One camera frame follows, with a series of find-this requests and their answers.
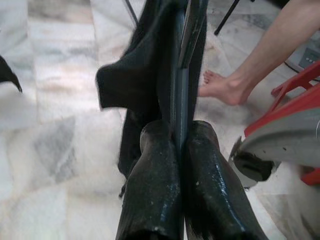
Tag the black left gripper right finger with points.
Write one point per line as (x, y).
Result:
(210, 190)

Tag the grey electronic box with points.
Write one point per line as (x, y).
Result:
(310, 57)

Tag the marble pattern folding table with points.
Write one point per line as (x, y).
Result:
(225, 18)

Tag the person's bare leg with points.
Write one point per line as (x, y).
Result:
(262, 50)

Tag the red plastic stool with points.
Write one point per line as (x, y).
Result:
(295, 80)

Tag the grey robot leg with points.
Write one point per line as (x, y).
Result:
(282, 147)

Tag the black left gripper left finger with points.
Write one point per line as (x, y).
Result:
(150, 195)

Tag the black shirt with green logo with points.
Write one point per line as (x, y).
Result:
(130, 85)

